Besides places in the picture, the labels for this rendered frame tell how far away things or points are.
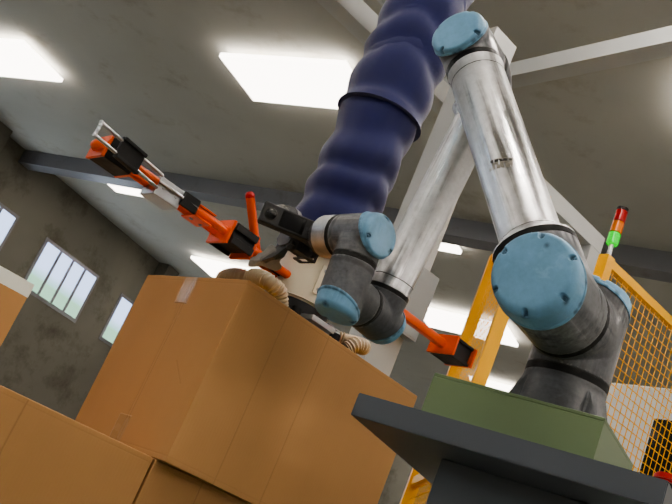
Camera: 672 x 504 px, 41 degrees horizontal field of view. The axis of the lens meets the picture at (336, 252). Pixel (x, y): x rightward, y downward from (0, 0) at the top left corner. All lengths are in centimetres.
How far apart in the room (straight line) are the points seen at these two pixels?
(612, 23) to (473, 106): 400
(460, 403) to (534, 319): 19
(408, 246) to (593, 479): 69
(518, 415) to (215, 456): 67
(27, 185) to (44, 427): 1089
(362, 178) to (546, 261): 88
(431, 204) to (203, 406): 62
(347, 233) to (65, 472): 68
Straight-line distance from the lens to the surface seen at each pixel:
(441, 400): 154
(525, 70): 501
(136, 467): 183
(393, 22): 251
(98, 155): 196
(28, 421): 172
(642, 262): 803
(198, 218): 206
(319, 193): 228
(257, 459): 195
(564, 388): 161
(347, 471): 213
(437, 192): 189
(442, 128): 413
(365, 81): 242
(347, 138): 233
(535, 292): 148
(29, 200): 1261
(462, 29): 189
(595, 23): 577
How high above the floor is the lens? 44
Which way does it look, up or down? 19 degrees up
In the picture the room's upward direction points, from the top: 23 degrees clockwise
